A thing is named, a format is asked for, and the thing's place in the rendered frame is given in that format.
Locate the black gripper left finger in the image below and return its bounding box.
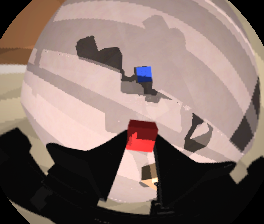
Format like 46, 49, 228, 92
46, 129, 128, 202

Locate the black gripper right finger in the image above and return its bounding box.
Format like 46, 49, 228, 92
153, 135, 237, 209

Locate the red block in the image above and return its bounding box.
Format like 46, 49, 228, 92
127, 120, 159, 152

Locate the blue toy building block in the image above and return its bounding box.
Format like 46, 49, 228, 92
136, 67, 152, 83

